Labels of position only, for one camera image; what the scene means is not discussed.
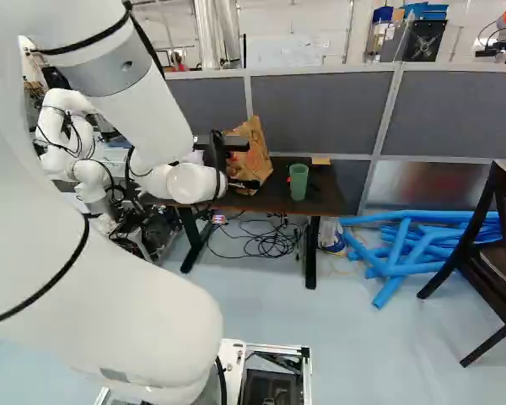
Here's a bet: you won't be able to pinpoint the white robot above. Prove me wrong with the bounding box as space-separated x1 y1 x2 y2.
23 87 184 266

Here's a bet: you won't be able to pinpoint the blue foam tube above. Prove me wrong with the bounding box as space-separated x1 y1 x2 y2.
339 210 503 230
363 217 412 280
370 259 465 311
342 229 385 274

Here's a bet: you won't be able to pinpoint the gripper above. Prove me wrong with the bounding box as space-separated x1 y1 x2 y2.
193 129 261 192

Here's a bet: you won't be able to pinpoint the white and blue plastic bag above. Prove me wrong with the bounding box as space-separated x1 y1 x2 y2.
317 216 347 255

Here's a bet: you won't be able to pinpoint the grey office partition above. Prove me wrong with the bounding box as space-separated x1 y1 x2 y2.
164 62 506 217

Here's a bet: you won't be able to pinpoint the black floor cable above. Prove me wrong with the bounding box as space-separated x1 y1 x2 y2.
205 209 307 259

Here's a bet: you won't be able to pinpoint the brown paper bag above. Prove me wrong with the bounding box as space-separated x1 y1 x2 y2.
221 115 275 197

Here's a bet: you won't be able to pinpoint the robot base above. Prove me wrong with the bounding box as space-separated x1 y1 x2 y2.
93 337 314 405

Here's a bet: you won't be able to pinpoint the dark wooden chair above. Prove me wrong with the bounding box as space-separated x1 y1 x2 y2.
417 159 506 369

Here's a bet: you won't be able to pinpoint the green plastic cup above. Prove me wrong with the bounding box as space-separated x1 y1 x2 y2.
288 163 310 202

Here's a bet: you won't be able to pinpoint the dark table with black legs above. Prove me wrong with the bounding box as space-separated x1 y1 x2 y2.
143 154 347 291

